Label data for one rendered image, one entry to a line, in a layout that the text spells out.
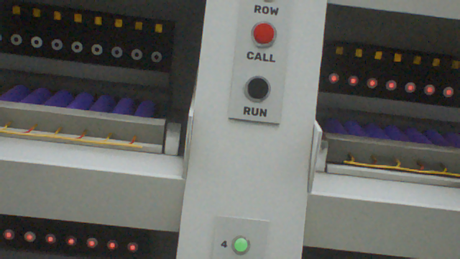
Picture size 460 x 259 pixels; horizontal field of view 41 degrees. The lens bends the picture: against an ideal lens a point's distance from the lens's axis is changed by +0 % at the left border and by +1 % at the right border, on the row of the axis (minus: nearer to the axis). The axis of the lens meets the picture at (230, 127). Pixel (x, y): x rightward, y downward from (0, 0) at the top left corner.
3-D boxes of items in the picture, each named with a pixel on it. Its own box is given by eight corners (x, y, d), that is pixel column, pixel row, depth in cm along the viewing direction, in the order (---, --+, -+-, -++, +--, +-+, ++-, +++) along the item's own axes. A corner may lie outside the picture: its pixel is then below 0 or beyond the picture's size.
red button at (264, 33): (273, 44, 47) (275, 24, 47) (252, 42, 47) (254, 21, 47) (272, 47, 48) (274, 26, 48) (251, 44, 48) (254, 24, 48)
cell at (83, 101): (93, 111, 60) (78, 130, 53) (75, 109, 60) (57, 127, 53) (94, 93, 59) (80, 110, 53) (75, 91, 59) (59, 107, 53)
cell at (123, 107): (135, 116, 60) (125, 135, 54) (116, 114, 60) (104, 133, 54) (136, 98, 59) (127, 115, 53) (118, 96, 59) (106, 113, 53)
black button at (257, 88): (267, 99, 46) (269, 78, 46) (246, 96, 46) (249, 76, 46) (266, 101, 47) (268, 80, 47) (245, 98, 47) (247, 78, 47)
